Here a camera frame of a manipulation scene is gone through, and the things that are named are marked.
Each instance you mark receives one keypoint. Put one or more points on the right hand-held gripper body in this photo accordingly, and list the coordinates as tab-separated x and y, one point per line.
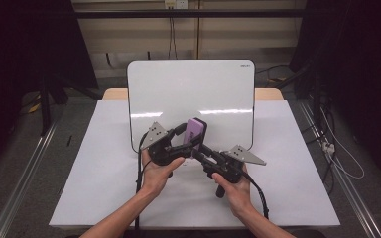
231	162

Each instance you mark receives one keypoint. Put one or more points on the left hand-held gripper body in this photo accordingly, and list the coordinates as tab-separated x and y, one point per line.
158	150

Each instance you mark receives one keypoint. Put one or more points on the purple whiteboard eraser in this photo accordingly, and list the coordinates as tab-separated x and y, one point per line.
194	130

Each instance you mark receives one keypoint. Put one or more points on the white whiteboard with black rim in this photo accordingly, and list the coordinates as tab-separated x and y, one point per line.
178	89

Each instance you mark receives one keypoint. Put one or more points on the person's left hand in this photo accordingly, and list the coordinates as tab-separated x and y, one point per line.
157	175

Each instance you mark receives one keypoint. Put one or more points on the person's right hand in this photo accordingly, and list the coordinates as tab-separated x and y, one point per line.
236	195

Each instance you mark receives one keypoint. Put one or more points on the white table sheet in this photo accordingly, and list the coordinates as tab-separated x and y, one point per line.
96	185

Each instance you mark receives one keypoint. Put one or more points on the black pen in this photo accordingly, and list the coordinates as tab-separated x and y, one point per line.
69	140

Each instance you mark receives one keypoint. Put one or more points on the black metal stand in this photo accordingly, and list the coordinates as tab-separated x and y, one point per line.
45	105
297	79

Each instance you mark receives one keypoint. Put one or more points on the black horizontal metal bar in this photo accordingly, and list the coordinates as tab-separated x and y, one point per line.
185	13

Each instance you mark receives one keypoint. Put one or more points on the dark curtain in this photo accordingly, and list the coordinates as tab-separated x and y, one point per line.
20	49
360	66

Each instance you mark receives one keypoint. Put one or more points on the aluminium floor rail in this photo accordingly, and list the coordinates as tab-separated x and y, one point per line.
347	185
23	178

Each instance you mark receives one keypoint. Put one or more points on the white wall socket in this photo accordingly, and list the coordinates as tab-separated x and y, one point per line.
176	3

